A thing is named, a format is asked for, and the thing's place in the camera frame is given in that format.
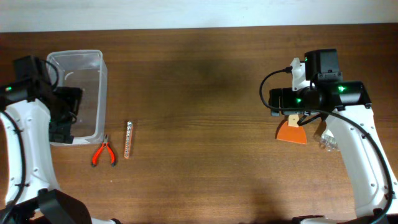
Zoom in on orange scraper wooden handle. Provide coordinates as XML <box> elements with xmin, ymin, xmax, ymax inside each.
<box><xmin>275</xmin><ymin>114</ymin><xmax>307</xmax><ymax>144</ymax></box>

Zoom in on orange socket holder strip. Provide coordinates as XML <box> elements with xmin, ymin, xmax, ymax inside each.
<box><xmin>124</xmin><ymin>121</ymin><xmax>134</xmax><ymax>159</ymax></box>

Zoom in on orange handled pliers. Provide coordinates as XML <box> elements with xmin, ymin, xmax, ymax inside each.
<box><xmin>91</xmin><ymin>134</ymin><xmax>117</xmax><ymax>168</ymax></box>

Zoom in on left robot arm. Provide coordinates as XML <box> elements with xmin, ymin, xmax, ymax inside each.
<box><xmin>1</xmin><ymin>50</ymin><xmax>109</xmax><ymax>223</ymax></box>

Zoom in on clear case of screwdriver bits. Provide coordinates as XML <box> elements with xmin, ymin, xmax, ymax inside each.
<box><xmin>319</xmin><ymin>129</ymin><xmax>339</xmax><ymax>152</ymax></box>

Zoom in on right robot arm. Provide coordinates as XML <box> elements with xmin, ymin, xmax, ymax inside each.
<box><xmin>262</xmin><ymin>49</ymin><xmax>397</xmax><ymax>223</ymax></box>

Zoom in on clear plastic container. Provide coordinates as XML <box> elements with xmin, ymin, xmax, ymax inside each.
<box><xmin>47</xmin><ymin>50</ymin><xmax>108</xmax><ymax>145</ymax></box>

